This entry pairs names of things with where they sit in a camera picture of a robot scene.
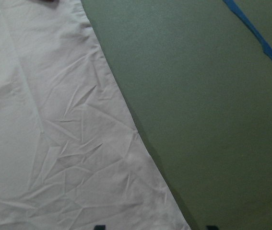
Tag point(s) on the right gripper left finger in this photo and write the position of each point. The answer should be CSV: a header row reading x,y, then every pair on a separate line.
x,y
99,227

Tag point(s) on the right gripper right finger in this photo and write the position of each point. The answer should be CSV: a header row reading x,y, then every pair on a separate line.
x,y
211,227

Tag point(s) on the pink Snoopy t-shirt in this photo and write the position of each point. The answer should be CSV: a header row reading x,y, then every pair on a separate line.
x,y
71,156

